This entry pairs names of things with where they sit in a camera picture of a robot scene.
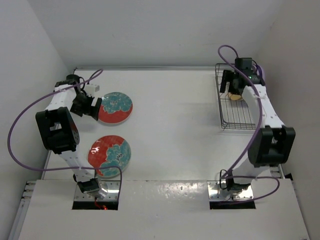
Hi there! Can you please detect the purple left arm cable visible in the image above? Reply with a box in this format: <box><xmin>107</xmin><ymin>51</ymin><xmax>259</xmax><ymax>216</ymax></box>
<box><xmin>7</xmin><ymin>68</ymin><xmax>123</xmax><ymax>201</ymax></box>

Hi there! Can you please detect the grey wire dish rack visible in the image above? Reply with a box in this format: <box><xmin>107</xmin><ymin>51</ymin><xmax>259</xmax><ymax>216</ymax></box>
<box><xmin>214</xmin><ymin>63</ymin><xmax>256</xmax><ymax>131</ymax></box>

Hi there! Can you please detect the red teal floral plate upper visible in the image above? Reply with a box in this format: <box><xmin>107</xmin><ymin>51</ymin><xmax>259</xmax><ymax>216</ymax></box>
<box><xmin>98</xmin><ymin>92</ymin><xmax>133</xmax><ymax>125</ymax></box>

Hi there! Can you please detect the orange plate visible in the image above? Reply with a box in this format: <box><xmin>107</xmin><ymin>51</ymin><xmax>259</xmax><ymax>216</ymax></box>
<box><xmin>227</xmin><ymin>83</ymin><xmax>243</xmax><ymax>101</ymax></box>

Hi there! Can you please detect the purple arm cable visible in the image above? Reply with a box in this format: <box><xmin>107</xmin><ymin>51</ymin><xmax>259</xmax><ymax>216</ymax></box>
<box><xmin>7</xmin><ymin>68</ymin><xmax>123</xmax><ymax>201</ymax></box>
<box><xmin>217</xmin><ymin>44</ymin><xmax>281</xmax><ymax>203</ymax></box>

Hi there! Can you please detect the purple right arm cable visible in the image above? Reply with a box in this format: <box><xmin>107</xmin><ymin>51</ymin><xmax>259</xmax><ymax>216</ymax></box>
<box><xmin>217</xmin><ymin>44</ymin><xmax>281</xmax><ymax>203</ymax></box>

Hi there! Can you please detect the red teal floral plate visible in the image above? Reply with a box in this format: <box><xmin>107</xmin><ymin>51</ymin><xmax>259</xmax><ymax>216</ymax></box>
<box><xmin>87</xmin><ymin>135</ymin><xmax>132</xmax><ymax>178</ymax></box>
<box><xmin>98</xmin><ymin>92</ymin><xmax>133</xmax><ymax>125</ymax></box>

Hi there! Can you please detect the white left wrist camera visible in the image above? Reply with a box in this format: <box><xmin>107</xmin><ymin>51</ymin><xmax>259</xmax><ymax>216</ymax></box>
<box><xmin>84</xmin><ymin>84</ymin><xmax>100</xmax><ymax>96</ymax></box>

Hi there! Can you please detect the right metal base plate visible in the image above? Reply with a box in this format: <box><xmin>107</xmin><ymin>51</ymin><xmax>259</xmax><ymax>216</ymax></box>
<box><xmin>207</xmin><ymin>180</ymin><xmax>254</xmax><ymax>203</ymax></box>

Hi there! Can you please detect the red teal floral plate lower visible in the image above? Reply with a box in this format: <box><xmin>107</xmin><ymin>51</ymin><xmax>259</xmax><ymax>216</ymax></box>
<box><xmin>87</xmin><ymin>135</ymin><xmax>132</xmax><ymax>178</ymax></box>

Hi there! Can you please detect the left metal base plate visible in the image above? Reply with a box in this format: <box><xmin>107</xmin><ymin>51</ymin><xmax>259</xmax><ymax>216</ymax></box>
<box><xmin>73</xmin><ymin>180</ymin><xmax>120</xmax><ymax>202</ymax></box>

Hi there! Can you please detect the lavender plate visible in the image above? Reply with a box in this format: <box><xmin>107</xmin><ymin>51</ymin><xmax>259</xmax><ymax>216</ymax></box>
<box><xmin>252</xmin><ymin>64</ymin><xmax>263</xmax><ymax>76</ymax></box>
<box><xmin>259</xmin><ymin>65</ymin><xmax>266</xmax><ymax>81</ymax></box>

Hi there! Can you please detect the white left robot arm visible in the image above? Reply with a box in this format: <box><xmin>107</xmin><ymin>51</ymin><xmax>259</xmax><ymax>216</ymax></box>
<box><xmin>35</xmin><ymin>74</ymin><xmax>102</xmax><ymax>198</ymax></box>

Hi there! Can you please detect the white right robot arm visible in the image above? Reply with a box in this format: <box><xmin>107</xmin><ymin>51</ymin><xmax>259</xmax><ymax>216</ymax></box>
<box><xmin>220</xmin><ymin>57</ymin><xmax>296</xmax><ymax>191</ymax></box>

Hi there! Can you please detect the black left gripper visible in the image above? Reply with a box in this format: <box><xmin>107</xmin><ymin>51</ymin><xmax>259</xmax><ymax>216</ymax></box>
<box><xmin>70</xmin><ymin>93</ymin><xmax>101</xmax><ymax>120</ymax></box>

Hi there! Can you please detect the metal base plate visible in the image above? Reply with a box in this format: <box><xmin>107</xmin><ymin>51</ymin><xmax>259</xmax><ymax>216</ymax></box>
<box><xmin>73</xmin><ymin>180</ymin><xmax>120</xmax><ymax>202</ymax></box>
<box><xmin>207</xmin><ymin>180</ymin><xmax>254</xmax><ymax>203</ymax></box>

